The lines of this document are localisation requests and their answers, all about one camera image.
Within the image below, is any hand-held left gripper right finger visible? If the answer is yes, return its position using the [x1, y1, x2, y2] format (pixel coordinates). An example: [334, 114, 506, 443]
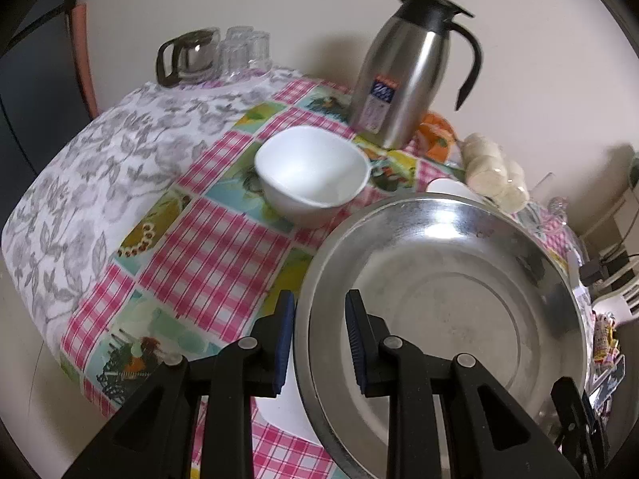
[344, 289, 582, 479]

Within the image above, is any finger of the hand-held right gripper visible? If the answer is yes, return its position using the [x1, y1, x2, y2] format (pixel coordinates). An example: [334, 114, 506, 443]
[550, 376, 612, 479]

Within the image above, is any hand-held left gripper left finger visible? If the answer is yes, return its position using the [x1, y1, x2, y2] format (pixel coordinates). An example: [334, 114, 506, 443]
[62, 290, 296, 479]

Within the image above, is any large steel plate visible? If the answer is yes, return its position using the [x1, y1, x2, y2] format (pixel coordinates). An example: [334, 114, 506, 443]
[294, 196, 592, 479]

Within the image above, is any white bowl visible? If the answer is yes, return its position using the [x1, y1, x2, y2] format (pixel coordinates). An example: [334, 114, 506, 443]
[254, 126, 371, 224]

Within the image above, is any pink checked tablecloth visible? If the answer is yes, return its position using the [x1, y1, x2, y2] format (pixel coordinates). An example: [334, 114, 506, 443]
[60, 76, 590, 479]

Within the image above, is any black power adapter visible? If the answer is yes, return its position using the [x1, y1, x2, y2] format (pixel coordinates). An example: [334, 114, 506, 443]
[579, 257, 607, 287]

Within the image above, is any white paper cup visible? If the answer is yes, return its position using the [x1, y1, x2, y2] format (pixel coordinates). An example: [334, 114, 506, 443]
[426, 178, 487, 205]

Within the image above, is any clear glass mug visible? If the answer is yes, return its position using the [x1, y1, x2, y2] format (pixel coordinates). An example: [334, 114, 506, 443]
[519, 172, 572, 225]

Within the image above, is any orange snack packet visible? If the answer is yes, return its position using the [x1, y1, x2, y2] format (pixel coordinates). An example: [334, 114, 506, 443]
[417, 112, 457, 160]

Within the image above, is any bag of steamed buns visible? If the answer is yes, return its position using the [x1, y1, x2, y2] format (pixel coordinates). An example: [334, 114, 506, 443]
[459, 132, 530, 213]

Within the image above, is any grey floral cloth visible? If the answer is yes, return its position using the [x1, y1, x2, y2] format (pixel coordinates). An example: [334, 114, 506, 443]
[2, 66, 300, 340]

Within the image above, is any stainless steel thermos jug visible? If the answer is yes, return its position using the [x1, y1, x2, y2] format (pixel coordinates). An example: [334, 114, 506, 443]
[348, 0, 484, 150]

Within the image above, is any glass coffee pot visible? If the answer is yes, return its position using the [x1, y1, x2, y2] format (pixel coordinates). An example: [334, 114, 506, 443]
[156, 28, 223, 87]

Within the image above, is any dark furniture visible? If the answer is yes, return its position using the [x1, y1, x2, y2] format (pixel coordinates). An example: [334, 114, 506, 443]
[0, 0, 95, 175]

